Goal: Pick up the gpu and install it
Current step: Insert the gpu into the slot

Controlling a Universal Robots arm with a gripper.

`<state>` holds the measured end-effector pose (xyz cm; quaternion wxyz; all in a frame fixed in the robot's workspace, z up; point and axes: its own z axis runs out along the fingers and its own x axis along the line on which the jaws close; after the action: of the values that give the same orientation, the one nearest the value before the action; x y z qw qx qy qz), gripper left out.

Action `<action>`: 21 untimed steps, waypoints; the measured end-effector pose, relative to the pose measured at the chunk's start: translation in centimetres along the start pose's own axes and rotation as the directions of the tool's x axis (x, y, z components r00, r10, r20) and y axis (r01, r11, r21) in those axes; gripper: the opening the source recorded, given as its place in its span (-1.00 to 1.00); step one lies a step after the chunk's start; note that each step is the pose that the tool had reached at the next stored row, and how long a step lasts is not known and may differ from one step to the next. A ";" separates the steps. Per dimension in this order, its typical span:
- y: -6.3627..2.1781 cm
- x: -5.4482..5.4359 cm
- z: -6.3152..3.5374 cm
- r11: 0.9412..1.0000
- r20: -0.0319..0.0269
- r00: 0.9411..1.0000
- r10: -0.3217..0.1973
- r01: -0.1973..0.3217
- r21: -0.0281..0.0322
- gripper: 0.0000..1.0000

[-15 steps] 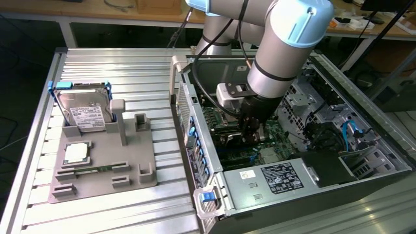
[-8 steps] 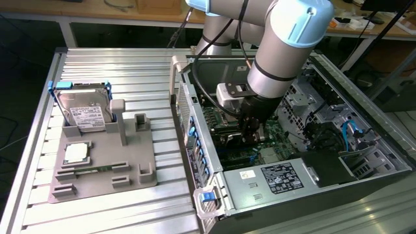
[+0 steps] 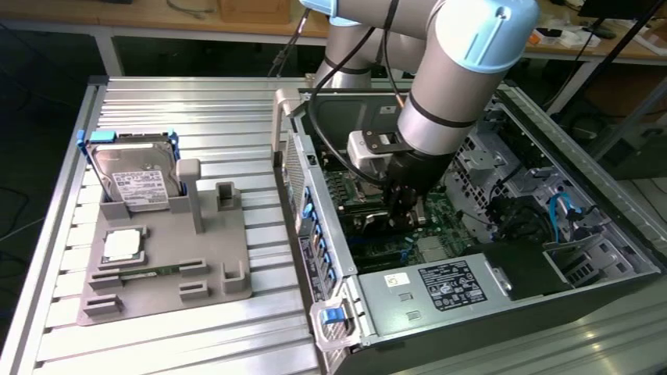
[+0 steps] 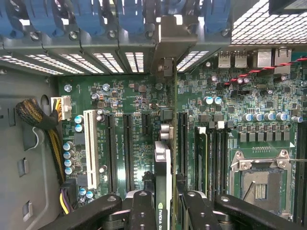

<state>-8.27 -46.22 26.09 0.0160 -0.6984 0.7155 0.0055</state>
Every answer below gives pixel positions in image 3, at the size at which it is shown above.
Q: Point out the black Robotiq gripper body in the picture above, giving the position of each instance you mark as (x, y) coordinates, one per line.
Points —
(416, 172)

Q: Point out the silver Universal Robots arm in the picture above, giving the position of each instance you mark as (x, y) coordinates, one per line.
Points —
(458, 78)

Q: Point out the green motherboard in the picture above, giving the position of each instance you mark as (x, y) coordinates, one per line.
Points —
(443, 218)

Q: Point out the CPU socket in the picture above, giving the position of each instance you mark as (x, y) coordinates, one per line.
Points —
(367, 189)

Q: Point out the metal disk bay cage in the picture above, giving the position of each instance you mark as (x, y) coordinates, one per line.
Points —
(484, 168)

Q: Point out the grey power supply unit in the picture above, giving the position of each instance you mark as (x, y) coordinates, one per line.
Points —
(406, 297)

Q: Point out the black plastic air shroud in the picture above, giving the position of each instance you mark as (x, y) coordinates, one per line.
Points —
(520, 269)

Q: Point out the blue case latch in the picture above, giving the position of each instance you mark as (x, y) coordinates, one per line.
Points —
(331, 315)

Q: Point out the open black PC case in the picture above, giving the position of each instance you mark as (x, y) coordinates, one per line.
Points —
(520, 324)

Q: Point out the grey plastic parts rack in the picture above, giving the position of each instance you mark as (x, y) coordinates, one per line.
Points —
(167, 242)

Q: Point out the white and orange box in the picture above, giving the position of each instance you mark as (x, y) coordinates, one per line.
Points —
(564, 37)

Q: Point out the green RAM stick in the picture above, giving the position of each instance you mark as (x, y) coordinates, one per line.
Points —
(151, 271)

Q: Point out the hard disk with blue carrier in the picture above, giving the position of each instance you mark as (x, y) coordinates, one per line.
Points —
(135, 179)

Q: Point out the silver CPU chip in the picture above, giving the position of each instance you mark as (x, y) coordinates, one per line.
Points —
(124, 246)

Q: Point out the black slanted pole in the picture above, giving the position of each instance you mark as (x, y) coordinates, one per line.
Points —
(627, 35)

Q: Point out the black computer monitor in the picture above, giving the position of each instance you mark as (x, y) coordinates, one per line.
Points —
(620, 8)

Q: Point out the wooden desk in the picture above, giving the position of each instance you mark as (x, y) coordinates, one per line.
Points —
(156, 15)

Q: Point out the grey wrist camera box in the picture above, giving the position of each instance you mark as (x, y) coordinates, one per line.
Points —
(364, 152)

